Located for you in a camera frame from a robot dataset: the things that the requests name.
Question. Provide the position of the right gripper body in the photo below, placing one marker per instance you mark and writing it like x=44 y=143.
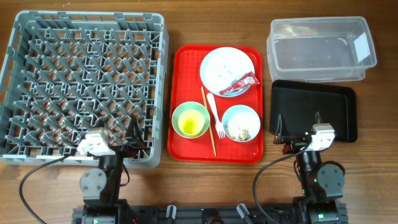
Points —
x=294 y=144

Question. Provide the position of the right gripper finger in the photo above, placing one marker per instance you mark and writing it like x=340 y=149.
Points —
x=318 y=118
x=279 y=129

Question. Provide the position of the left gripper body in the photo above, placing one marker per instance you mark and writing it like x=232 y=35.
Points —
x=127 y=150

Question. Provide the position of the small light blue bowl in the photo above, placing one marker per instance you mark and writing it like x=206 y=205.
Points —
x=245 y=114

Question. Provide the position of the yellow cup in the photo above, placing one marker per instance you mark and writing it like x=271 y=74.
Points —
x=191 y=122

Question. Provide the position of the red sauce packet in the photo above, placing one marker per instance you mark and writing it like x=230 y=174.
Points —
x=245 y=81

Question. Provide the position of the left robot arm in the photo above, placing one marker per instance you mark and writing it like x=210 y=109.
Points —
x=101 y=185

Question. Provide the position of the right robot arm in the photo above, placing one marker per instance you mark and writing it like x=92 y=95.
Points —
x=322 y=182

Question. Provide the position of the grey dishwasher rack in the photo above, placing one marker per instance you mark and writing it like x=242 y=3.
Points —
x=64 y=72

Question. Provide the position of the black tray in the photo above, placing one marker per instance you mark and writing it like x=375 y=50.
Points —
x=298 y=102

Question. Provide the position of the white plastic fork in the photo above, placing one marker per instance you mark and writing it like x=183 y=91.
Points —
x=218 y=125

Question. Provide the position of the green bowl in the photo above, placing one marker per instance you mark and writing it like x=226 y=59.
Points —
x=190 y=105

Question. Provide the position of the red plastic tray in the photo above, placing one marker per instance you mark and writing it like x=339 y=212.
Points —
x=186 y=86

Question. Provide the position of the clear plastic bin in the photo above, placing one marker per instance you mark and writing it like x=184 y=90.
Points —
x=320 y=49

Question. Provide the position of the wooden chopstick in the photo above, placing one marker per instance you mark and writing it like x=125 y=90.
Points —
x=209 y=128

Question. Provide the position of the large light blue plate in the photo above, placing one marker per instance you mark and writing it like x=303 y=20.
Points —
x=223 y=67

